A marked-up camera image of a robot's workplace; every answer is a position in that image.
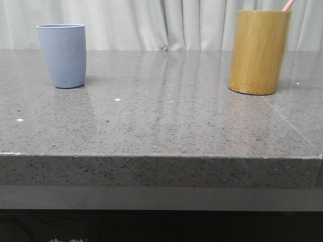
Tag white curtain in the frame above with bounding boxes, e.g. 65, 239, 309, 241
0, 0, 323, 52

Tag grey cabinet under counter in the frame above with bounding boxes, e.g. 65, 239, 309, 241
1, 186, 322, 241

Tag pink chopstick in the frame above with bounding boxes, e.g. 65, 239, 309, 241
282, 0, 295, 12

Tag bamboo cylindrical holder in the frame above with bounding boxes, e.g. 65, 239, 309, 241
228, 10, 292, 95

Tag blue plastic cup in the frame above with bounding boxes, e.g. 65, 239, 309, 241
36, 24, 86, 89

